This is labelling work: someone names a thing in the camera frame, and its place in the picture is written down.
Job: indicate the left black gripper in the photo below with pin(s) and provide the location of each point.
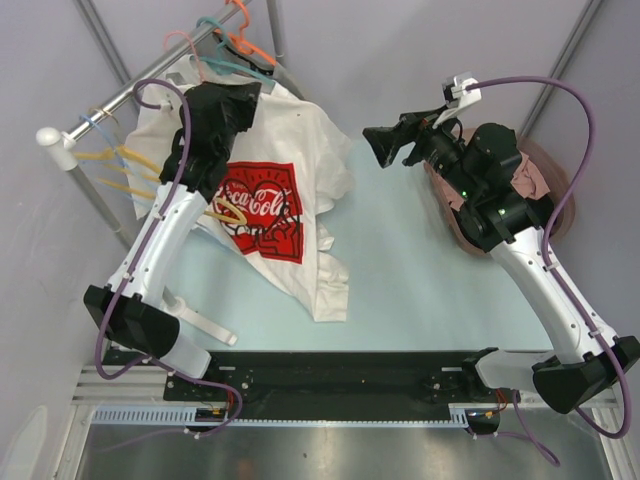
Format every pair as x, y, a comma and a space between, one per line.
244, 97

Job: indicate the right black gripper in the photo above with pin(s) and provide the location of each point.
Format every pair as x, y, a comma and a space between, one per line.
387, 141

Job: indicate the white red coca-cola t shirt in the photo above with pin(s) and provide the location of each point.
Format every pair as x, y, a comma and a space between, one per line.
285, 171

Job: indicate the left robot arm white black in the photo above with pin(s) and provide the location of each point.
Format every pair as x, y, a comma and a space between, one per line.
130, 309

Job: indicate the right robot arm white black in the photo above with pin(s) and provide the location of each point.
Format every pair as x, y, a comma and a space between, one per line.
509, 228

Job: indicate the teal plastic hanger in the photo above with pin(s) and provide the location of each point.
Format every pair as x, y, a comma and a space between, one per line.
237, 40

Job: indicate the pink garment in basket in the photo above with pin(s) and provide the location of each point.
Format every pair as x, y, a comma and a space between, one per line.
527, 180

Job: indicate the pink laundry basket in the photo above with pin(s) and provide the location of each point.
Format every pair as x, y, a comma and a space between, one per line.
554, 175

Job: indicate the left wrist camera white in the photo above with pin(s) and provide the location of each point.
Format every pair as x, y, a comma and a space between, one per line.
179, 82

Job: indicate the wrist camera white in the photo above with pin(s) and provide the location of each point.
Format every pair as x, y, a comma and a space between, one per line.
179, 82
457, 96

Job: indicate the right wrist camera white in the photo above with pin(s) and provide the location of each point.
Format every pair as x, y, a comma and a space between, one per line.
457, 96

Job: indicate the yellow wire hanger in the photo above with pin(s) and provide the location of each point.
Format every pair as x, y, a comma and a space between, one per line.
120, 158

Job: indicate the blue wire hanger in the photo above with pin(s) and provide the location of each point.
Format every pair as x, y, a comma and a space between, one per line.
143, 204

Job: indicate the silver clothes rail rack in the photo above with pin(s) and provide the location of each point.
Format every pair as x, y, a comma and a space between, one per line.
92, 19

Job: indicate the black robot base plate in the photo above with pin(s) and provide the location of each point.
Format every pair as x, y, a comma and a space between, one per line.
396, 385

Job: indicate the white slotted cable duct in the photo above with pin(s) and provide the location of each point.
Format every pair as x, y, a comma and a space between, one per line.
202, 416

